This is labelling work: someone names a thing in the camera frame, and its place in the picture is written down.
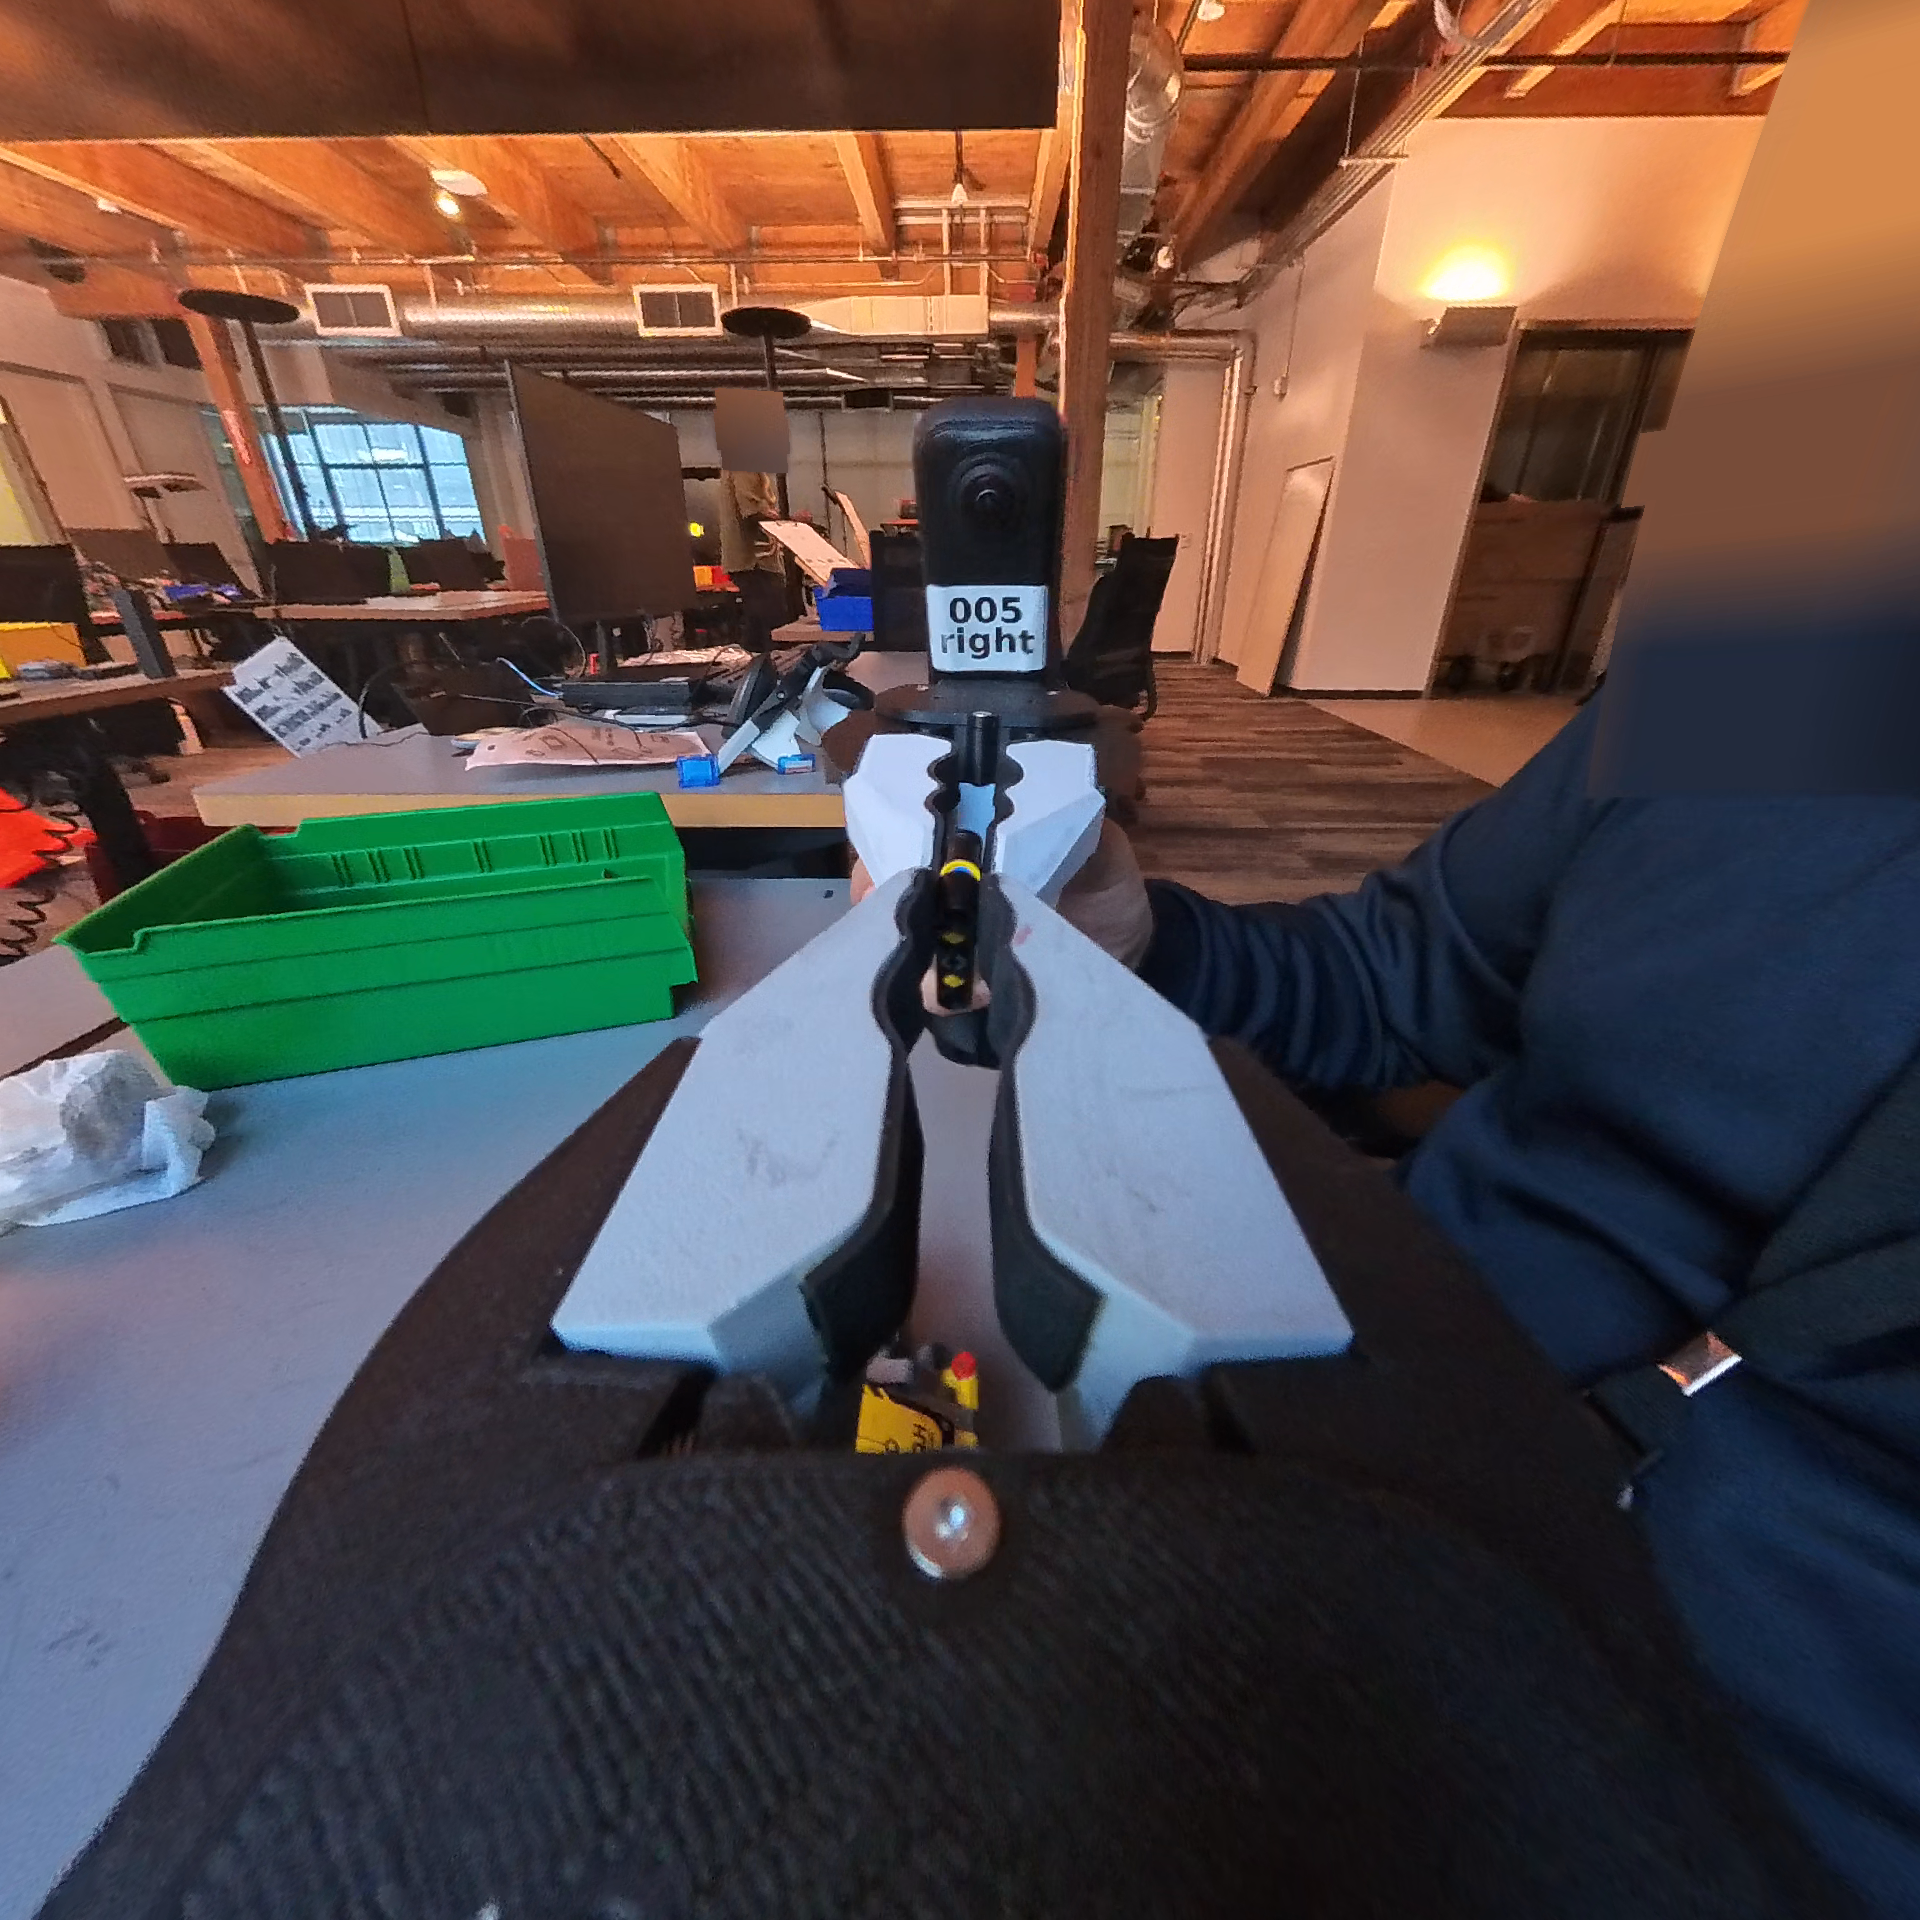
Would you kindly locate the orange cone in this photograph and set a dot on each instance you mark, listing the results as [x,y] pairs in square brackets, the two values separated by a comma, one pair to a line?
[30,842]

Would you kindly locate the person's right forearm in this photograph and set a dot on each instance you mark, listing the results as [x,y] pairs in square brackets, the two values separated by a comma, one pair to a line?
[1353,961]

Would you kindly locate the dark partition panel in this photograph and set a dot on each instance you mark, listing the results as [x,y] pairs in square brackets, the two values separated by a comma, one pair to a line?
[602,498]

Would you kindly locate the spare grey gripper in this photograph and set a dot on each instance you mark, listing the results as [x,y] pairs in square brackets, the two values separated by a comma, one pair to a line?
[751,722]

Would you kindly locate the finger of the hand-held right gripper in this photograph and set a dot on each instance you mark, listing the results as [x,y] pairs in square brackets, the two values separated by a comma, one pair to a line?
[1057,817]
[894,812]

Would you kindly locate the wall lamp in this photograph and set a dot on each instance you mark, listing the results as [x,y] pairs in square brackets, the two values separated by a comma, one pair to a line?
[1468,300]

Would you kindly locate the green plastic bin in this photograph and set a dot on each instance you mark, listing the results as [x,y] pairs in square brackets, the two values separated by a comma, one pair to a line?
[391,947]

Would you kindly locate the loose paper sheets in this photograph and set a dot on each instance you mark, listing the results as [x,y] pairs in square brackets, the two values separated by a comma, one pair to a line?
[586,741]

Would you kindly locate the beige door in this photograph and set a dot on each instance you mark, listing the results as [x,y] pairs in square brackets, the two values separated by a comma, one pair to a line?
[1293,578]

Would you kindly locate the person's dark blue jacket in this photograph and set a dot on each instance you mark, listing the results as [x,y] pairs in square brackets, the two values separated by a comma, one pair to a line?
[1711,1052]

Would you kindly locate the person's right hand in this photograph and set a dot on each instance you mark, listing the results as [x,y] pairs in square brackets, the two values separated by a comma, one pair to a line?
[1117,895]

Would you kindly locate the yellow grey toy bulldozer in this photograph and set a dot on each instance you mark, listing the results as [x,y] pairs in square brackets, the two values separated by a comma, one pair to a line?
[901,1412]

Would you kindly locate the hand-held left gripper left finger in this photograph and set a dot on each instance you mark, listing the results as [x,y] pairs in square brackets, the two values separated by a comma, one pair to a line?
[738,1201]

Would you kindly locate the wooden post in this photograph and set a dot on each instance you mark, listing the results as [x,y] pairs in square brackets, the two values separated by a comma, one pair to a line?
[1100,300]

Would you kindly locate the black office chair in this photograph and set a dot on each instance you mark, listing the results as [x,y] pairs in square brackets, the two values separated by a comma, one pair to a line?
[1125,626]

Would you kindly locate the crumpled white tissue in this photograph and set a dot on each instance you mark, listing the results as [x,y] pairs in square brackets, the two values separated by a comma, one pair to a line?
[92,1135]

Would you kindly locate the window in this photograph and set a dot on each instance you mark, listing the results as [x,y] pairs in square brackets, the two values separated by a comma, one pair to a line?
[377,481]

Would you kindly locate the wooden table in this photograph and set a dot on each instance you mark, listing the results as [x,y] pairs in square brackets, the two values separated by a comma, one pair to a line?
[451,795]

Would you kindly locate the black floor lamp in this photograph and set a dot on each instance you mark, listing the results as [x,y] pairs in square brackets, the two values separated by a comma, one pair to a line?
[241,307]
[767,323]

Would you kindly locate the yellow storage bin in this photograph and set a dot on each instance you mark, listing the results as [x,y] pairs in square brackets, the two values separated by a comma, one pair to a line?
[37,646]

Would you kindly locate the grey desk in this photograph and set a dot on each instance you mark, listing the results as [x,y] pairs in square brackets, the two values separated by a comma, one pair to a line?
[391,1201]

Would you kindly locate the blue storage box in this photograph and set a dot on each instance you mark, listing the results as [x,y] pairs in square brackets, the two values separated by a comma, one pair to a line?
[846,612]

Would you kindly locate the black toy link yellow pins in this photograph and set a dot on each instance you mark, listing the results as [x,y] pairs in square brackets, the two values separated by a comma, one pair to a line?
[957,977]

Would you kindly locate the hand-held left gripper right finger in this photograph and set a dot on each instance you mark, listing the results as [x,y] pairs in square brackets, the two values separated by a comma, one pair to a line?
[1187,1201]

